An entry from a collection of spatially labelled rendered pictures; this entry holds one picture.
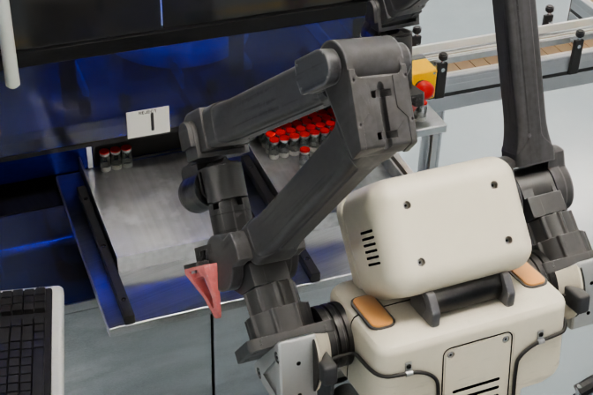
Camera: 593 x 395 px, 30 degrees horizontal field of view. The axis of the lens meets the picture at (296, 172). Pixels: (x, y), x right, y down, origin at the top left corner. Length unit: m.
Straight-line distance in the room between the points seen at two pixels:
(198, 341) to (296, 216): 1.27
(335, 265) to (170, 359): 0.67
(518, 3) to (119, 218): 0.94
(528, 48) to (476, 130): 2.54
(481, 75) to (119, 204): 0.90
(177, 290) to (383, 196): 0.71
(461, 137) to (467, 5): 1.09
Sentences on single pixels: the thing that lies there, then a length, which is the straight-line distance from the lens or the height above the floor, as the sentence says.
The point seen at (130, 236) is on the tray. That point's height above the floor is 0.88.
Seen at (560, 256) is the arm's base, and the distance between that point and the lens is 1.59.
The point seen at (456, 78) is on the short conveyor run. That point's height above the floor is 0.92.
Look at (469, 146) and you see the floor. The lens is 4.02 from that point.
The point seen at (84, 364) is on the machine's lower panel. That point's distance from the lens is 2.52.
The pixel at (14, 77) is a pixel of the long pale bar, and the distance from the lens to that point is 1.99.
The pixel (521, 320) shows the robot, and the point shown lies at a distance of 1.45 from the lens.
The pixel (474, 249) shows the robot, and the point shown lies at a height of 1.32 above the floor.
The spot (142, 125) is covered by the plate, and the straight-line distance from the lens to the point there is 2.18.
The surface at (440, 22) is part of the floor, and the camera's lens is 4.85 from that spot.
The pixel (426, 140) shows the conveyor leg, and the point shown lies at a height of 0.73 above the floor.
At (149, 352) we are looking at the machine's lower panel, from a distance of 2.55.
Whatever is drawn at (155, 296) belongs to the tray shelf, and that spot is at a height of 0.88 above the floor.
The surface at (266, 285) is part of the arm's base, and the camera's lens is 1.43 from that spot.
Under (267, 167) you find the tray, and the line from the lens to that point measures 2.28.
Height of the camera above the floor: 2.18
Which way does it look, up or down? 35 degrees down
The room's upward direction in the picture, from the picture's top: 2 degrees clockwise
